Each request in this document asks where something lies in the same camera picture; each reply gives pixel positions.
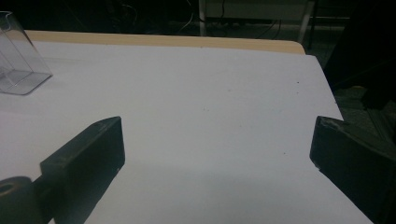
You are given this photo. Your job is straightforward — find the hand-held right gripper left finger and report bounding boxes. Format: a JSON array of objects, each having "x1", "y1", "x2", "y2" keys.
[{"x1": 39, "y1": 116, "x2": 126, "y2": 224}]

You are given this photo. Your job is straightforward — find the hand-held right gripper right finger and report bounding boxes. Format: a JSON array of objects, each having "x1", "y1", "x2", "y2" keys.
[{"x1": 309, "y1": 116, "x2": 396, "y2": 224}]

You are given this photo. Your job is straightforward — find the white table cover sheet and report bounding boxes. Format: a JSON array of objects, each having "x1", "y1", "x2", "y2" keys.
[{"x1": 0, "y1": 40, "x2": 375, "y2": 224}]

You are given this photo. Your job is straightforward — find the clear plastic container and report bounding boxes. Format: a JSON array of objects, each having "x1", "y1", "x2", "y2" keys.
[{"x1": 0, "y1": 10, "x2": 53, "y2": 96}]

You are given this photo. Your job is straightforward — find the dark cable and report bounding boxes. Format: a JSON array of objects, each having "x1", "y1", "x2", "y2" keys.
[{"x1": 177, "y1": 0, "x2": 206, "y2": 35}]

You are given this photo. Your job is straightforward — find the white metal stand frame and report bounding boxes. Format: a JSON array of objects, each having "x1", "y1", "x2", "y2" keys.
[{"x1": 198, "y1": 0, "x2": 316, "y2": 45}]

